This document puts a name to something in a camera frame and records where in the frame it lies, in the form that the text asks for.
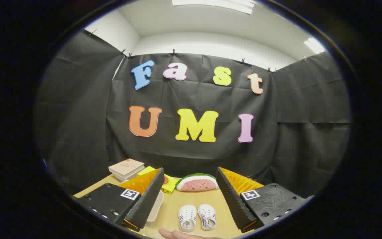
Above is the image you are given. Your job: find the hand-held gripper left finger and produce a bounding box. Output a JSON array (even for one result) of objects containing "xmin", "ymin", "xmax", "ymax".
[{"xmin": 74, "ymin": 168, "xmax": 165, "ymax": 232}]

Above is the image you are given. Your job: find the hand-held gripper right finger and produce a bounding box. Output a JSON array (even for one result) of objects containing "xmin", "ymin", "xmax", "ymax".
[{"xmin": 216, "ymin": 167, "xmax": 315, "ymax": 233}]

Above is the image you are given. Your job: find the cream fabric storage box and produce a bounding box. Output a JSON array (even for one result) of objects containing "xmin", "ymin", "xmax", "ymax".
[{"xmin": 146, "ymin": 190, "xmax": 164, "ymax": 223}]

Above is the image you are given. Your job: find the white shoe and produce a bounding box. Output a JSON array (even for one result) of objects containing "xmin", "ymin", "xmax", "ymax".
[
  {"xmin": 197, "ymin": 204, "xmax": 217, "ymax": 231},
  {"xmin": 178, "ymin": 205, "xmax": 197, "ymax": 232}
]

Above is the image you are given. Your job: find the yellow book red circle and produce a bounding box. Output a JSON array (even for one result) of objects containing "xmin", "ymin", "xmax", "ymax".
[{"xmin": 137, "ymin": 166, "xmax": 178, "ymax": 194}]

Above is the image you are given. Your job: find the watermelon slice plush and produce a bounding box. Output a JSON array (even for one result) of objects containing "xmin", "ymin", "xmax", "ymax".
[{"xmin": 176, "ymin": 173, "xmax": 219, "ymax": 192}]

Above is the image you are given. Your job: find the beige book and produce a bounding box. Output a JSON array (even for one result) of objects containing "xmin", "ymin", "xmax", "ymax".
[{"xmin": 108, "ymin": 158, "xmax": 145, "ymax": 180}]

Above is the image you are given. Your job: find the small ceiling light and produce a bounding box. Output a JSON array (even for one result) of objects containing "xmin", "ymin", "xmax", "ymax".
[{"xmin": 304, "ymin": 38, "xmax": 326, "ymax": 54}]

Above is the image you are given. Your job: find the long ceiling light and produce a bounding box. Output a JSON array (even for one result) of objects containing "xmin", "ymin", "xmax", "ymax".
[{"xmin": 173, "ymin": 0, "xmax": 254, "ymax": 14}]

